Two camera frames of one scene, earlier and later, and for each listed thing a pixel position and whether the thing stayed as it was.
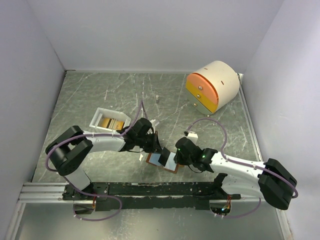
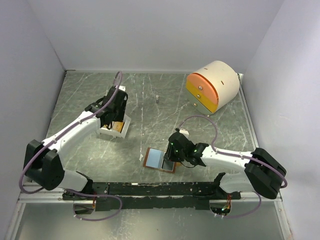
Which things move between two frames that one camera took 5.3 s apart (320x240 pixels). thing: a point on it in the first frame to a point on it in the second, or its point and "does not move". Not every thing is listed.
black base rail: (165, 195) does not move
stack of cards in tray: (112, 123) does not move
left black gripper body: (147, 142) to (119, 115)
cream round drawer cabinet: (212, 86) does not move
